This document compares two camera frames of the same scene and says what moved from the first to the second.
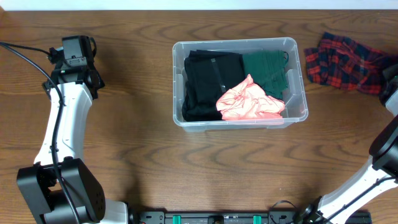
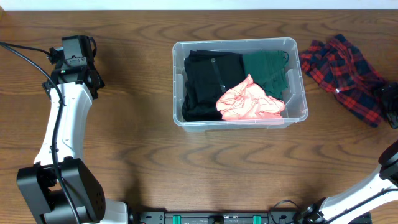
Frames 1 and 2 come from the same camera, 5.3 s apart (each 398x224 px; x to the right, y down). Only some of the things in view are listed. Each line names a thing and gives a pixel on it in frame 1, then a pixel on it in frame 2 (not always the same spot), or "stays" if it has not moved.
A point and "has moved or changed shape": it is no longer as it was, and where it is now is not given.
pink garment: x=249 y=101 stays
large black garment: x=201 y=106 stays
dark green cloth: x=268 y=70 stays
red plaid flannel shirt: x=341 y=63 has moved or changed shape
